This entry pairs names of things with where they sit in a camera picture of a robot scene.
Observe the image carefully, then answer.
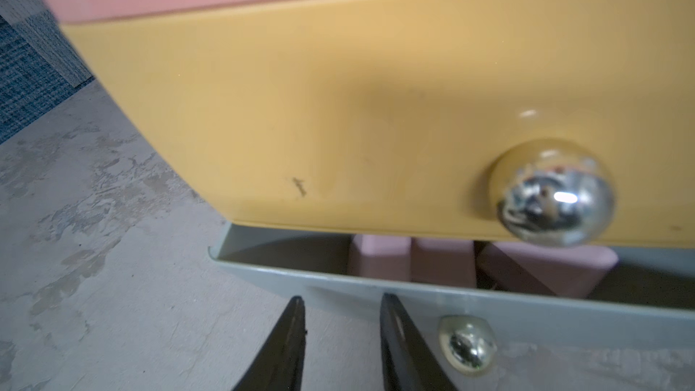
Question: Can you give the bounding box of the grey bottom drawer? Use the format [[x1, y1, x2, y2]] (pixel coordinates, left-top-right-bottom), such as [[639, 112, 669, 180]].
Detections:
[[209, 224, 694, 382]]

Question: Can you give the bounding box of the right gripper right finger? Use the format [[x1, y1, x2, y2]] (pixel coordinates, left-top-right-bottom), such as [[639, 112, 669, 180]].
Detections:
[[379, 293, 457, 391]]

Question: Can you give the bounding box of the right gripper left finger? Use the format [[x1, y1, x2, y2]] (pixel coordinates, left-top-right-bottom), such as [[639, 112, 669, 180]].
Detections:
[[233, 296, 307, 391]]

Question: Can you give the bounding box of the pink plug cube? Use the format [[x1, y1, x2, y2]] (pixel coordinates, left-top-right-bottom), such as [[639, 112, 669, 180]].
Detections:
[[347, 235, 412, 282], [476, 243, 619, 299], [411, 237, 477, 289]]

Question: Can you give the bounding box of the yellow drawer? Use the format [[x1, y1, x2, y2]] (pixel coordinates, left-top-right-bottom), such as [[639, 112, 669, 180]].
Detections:
[[63, 0, 694, 247]]

